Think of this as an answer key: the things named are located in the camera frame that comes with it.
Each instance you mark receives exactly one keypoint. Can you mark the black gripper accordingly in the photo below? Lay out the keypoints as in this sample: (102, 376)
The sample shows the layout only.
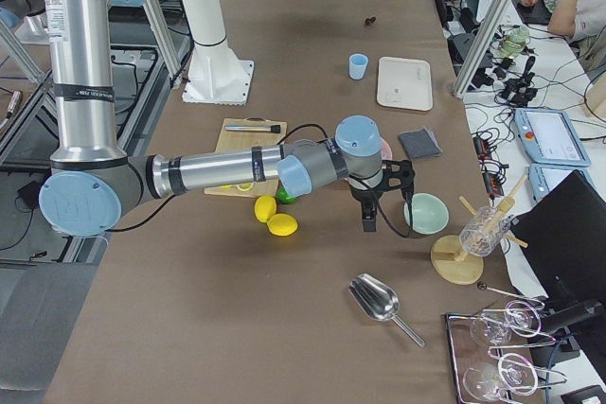
(364, 195)

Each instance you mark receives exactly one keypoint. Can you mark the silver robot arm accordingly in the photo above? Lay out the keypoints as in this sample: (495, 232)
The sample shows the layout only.
(94, 182)

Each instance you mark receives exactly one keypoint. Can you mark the pink bowl of ice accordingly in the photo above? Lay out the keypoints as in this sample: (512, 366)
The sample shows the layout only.
(386, 151)

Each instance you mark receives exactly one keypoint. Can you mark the steel ice scoop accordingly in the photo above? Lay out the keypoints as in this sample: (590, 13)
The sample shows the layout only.
(380, 303)

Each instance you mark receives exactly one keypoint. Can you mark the light blue paper cup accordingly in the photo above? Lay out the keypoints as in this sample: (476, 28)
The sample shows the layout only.
(357, 65)

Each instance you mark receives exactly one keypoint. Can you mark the mint green bowl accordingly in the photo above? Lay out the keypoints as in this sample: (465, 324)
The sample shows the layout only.
(429, 214)

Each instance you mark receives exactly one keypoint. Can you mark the yellow lemon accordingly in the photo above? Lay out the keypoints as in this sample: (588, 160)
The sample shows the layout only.
(265, 208)
(282, 225)

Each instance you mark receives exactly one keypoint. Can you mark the green lime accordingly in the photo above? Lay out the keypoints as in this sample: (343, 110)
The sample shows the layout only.
(283, 197)

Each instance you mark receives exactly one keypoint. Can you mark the grey folded cloth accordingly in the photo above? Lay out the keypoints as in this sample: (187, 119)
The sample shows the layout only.
(420, 144)

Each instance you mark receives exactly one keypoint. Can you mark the wooden glass stand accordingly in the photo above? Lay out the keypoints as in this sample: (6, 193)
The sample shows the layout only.
(455, 265)

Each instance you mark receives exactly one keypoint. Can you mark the clear textured glass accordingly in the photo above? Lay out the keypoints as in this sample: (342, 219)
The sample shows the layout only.
(484, 232)

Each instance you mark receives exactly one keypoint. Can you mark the cream plastic tray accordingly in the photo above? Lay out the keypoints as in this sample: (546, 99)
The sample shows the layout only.
(404, 84)

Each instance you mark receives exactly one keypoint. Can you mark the wooden cutting board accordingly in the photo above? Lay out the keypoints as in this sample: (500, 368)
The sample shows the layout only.
(228, 141)

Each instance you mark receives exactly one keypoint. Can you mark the wine glass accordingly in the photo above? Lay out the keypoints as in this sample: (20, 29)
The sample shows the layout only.
(507, 378)
(495, 327)

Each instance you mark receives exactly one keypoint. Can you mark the blue teach pendant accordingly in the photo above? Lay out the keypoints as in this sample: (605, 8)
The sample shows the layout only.
(549, 137)
(543, 178)

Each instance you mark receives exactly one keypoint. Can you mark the black tray with glasses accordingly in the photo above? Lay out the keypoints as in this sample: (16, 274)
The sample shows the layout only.
(487, 354)

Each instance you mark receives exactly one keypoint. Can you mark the black monitor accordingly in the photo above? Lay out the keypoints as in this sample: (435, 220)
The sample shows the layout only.
(565, 236)

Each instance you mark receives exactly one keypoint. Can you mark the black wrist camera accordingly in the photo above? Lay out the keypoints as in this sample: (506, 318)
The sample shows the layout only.
(398, 175)

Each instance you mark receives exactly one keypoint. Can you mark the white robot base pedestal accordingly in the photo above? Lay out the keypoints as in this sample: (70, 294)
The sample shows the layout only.
(215, 74)

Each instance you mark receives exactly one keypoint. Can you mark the aluminium frame post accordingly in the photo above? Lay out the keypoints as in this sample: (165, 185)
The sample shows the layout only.
(479, 47)

